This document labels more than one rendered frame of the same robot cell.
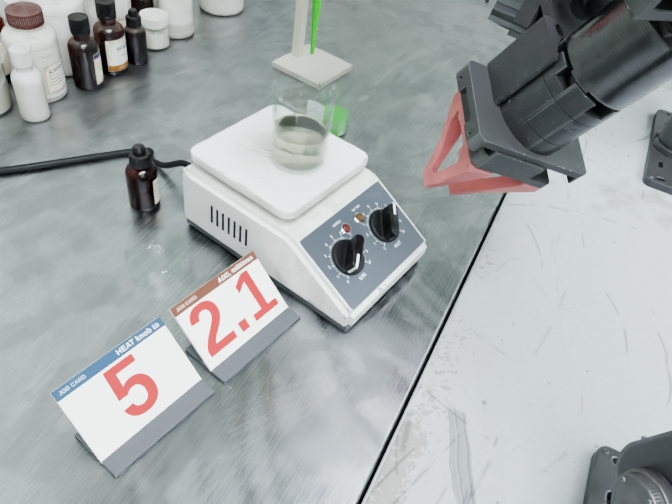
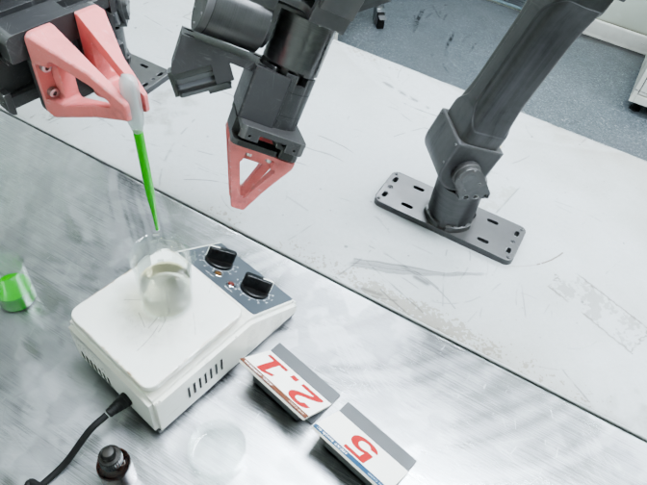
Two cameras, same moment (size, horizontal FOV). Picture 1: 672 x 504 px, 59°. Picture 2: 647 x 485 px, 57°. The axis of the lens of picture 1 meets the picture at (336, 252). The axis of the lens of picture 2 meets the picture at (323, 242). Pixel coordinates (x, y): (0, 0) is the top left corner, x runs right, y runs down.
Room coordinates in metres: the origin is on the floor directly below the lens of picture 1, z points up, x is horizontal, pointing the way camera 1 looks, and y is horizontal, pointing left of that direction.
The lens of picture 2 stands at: (0.26, 0.36, 1.48)
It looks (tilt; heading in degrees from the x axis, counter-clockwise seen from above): 49 degrees down; 275
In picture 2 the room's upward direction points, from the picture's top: 8 degrees clockwise
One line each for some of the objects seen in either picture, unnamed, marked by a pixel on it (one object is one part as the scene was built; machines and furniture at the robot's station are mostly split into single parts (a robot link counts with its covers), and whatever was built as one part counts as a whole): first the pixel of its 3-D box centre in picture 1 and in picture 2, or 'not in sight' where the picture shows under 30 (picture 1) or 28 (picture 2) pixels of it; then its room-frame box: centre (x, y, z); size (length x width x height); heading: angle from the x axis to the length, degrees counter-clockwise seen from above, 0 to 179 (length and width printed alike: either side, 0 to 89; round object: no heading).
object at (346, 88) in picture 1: (334, 107); (10, 282); (0.62, 0.04, 0.93); 0.04 x 0.04 x 0.06
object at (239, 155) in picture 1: (281, 156); (158, 314); (0.44, 0.06, 0.98); 0.12 x 0.12 x 0.01; 61
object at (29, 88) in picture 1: (28, 83); not in sight; (0.54, 0.36, 0.94); 0.03 x 0.03 x 0.08
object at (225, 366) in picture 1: (238, 313); (290, 378); (0.30, 0.07, 0.92); 0.09 x 0.06 x 0.04; 149
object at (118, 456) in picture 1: (138, 392); (365, 445); (0.22, 0.12, 0.92); 0.09 x 0.06 x 0.04; 149
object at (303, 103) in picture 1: (301, 126); (167, 277); (0.43, 0.05, 1.02); 0.06 x 0.05 x 0.08; 8
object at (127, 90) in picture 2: not in sight; (129, 105); (0.43, 0.05, 1.22); 0.01 x 0.01 x 0.04; 60
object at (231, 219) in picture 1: (298, 206); (182, 321); (0.42, 0.04, 0.94); 0.22 x 0.13 x 0.08; 61
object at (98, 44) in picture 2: not in sight; (88, 80); (0.47, 0.03, 1.22); 0.09 x 0.07 x 0.07; 150
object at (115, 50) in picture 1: (109, 36); not in sight; (0.66, 0.32, 0.94); 0.04 x 0.04 x 0.09
